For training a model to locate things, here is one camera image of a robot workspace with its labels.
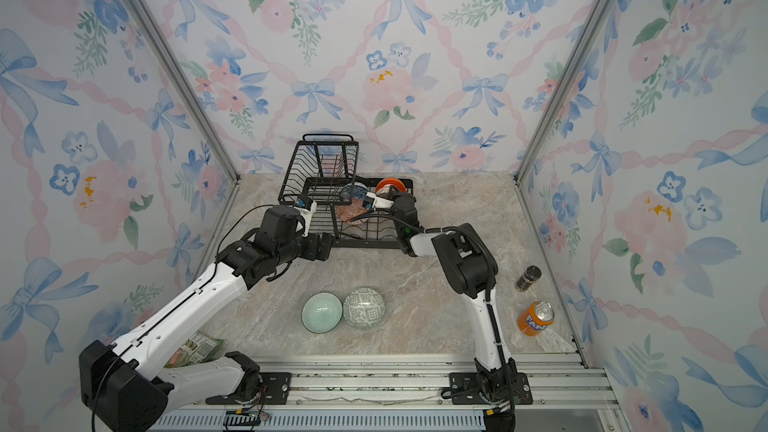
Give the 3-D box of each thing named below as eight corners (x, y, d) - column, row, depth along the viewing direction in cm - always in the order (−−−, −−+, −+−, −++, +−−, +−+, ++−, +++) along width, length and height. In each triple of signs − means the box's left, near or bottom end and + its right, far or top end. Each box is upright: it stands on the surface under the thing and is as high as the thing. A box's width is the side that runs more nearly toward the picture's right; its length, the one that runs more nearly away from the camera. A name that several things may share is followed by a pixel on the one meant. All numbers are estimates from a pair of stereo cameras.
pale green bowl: (302, 335, 84) (298, 329, 80) (308, 299, 91) (304, 292, 86) (341, 335, 84) (339, 329, 80) (345, 299, 91) (343, 292, 86)
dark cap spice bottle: (517, 292, 92) (529, 277, 84) (514, 281, 94) (526, 265, 86) (529, 292, 92) (543, 277, 84) (526, 281, 94) (539, 265, 86)
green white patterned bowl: (343, 329, 85) (341, 323, 81) (347, 294, 92) (345, 287, 88) (384, 329, 85) (384, 324, 81) (384, 294, 92) (384, 287, 88)
